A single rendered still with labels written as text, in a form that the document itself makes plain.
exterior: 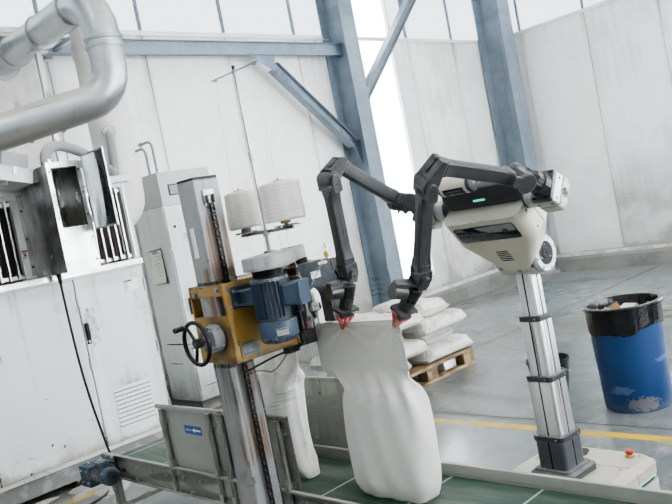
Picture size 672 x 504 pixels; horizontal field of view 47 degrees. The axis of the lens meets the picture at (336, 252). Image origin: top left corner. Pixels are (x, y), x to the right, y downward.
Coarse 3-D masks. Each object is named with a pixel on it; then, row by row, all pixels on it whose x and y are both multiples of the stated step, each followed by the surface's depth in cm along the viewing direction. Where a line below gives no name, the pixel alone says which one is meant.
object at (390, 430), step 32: (384, 320) 294; (320, 352) 325; (352, 352) 311; (384, 352) 297; (352, 384) 307; (384, 384) 294; (416, 384) 292; (352, 416) 305; (384, 416) 292; (416, 416) 286; (352, 448) 309; (384, 448) 294; (416, 448) 287; (384, 480) 299; (416, 480) 287
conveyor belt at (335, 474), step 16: (144, 448) 448; (160, 448) 441; (320, 464) 358; (336, 464) 353; (304, 480) 340; (320, 480) 336; (336, 480) 332; (352, 480) 328; (448, 480) 307; (464, 480) 304; (480, 480) 301; (336, 496) 314; (352, 496) 310; (368, 496) 307; (448, 496) 291; (464, 496) 288; (480, 496) 286; (496, 496) 283; (512, 496) 280; (528, 496) 277; (544, 496) 275; (560, 496) 272; (576, 496) 269
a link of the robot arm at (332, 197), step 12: (336, 180) 290; (324, 192) 294; (336, 192) 290; (336, 204) 295; (336, 216) 295; (336, 228) 296; (336, 240) 299; (348, 240) 300; (336, 252) 301; (348, 252) 301; (336, 264) 305; (348, 264) 301; (348, 276) 301
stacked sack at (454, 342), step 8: (448, 336) 664; (456, 336) 659; (464, 336) 662; (432, 344) 644; (440, 344) 642; (448, 344) 644; (456, 344) 650; (464, 344) 657; (472, 344) 666; (424, 352) 631; (432, 352) 628; (440, 352) 634; (448, 352) 642; (408, 360) 639; (416, 360) 632; (424, 360) 627; (432, 360) 629
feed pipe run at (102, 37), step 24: (72, 0) 519; (96, 0) 515; (24, 24) 574; (48, 24) 551; (72, 24) 541; (96, 24) 509; (0, 48) 612; (24, 48) 589; (48, 48) 585; (96, 48) 510; (120, 48) 517; (0, 72) 636; (96, 72) 512; (120, 72) 515; (72, 96) 506; (96, 96) 508; (120, 96) 520; (72, 120) 508
